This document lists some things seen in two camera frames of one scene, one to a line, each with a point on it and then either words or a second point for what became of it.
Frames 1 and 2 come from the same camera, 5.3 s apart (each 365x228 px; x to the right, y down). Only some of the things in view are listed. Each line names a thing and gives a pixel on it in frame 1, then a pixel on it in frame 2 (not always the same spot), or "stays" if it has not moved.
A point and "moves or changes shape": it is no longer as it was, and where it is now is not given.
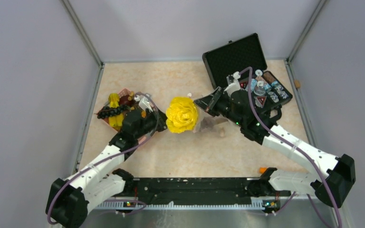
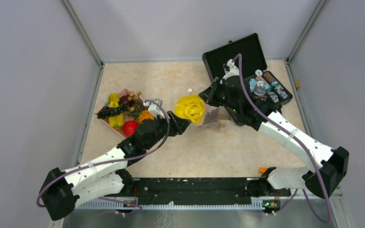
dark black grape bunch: (106, 111) stays
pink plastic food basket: (113, 112) stays
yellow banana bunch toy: (117, 120) stays
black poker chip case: (244, 59) stays
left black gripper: (163, 124) → (177, 126)
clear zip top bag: (206, 123) moves or changes shape
